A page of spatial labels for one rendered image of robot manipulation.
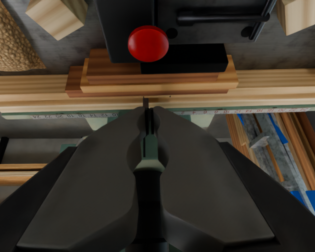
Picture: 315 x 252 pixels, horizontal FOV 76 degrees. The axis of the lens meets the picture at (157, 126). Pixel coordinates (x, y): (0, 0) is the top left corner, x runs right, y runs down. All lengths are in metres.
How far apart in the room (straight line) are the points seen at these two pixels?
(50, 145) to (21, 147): 0.36
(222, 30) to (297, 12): 0.12
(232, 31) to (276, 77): 0.23
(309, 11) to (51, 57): 0.34
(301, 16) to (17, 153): 3.10
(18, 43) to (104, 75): 0.12
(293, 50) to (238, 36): 0.21
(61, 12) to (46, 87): 0.16
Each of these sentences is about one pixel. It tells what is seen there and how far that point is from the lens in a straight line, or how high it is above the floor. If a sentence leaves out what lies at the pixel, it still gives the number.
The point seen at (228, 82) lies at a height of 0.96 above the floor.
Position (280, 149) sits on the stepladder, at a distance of 1.11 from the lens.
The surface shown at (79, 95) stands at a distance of 0.34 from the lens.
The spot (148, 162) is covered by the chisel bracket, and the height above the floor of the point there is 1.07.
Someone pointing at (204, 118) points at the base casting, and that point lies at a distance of 0.72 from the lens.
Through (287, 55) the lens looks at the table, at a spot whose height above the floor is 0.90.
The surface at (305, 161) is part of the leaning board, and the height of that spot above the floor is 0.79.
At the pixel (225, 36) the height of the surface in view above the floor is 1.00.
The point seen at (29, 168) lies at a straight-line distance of 2.48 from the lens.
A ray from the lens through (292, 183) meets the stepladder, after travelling 1.10.
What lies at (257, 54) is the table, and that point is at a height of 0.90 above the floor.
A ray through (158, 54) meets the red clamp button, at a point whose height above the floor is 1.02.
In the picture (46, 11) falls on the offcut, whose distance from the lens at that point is 0.27.
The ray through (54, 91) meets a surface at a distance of 0.37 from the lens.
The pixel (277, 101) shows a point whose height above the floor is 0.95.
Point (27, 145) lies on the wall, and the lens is 3.15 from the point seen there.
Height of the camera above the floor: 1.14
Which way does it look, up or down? 27 degrees down
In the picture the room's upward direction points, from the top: 178 degrees clockwise
